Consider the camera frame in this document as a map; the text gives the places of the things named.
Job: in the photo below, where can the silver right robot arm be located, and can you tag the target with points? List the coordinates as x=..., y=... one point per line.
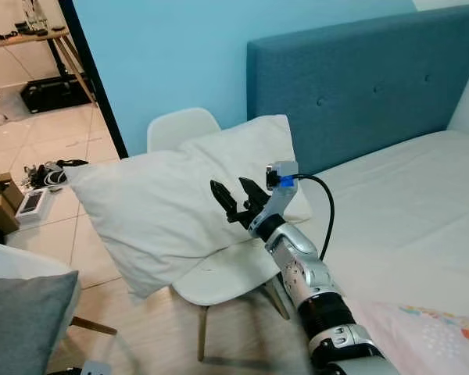
x=305, y=269

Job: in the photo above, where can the white flat product box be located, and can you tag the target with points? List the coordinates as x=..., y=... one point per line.
x=34, y=206

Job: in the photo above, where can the teal upholstered bed headboard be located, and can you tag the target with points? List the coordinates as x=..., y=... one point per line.
x=359, y=78

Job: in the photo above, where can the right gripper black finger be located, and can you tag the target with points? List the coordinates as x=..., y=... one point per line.
x=254, y=194
x=224, y=200

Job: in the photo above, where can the open cardboard box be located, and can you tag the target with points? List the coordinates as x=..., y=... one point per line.
x=1, y=186

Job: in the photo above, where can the white armchair with wooden leg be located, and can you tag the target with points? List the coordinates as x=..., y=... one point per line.
x=16, y=262

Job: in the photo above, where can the grey cushion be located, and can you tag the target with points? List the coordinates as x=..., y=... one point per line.
x=23, y=324

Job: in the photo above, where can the closed brown cardboard box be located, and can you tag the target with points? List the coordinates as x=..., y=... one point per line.
x=0, y=213

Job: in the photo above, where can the large white pillow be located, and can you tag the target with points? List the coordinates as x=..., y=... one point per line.
x=164, y=207

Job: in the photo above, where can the wooden table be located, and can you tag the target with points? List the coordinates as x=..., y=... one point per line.
x=31, y=37

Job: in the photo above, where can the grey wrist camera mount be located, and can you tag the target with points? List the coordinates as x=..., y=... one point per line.
x=285, y=173
x=95, y=368

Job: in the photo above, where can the white chair with wooden legs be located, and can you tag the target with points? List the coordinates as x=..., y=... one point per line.
x=219, y=277

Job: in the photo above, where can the white bed mattress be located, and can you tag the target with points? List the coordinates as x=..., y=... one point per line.
x=406, y=219

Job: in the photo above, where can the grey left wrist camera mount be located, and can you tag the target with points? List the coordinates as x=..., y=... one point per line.
x=95, y=368

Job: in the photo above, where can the pink patterned blanket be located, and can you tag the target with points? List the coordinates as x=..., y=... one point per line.
x=430, y=344

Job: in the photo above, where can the black door frame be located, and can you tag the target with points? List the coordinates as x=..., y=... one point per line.
x=94, y=78

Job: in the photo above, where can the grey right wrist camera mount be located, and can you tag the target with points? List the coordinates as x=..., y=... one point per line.
x=285, y=173

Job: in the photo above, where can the black case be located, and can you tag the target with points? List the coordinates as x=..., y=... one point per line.
x=55, y=92

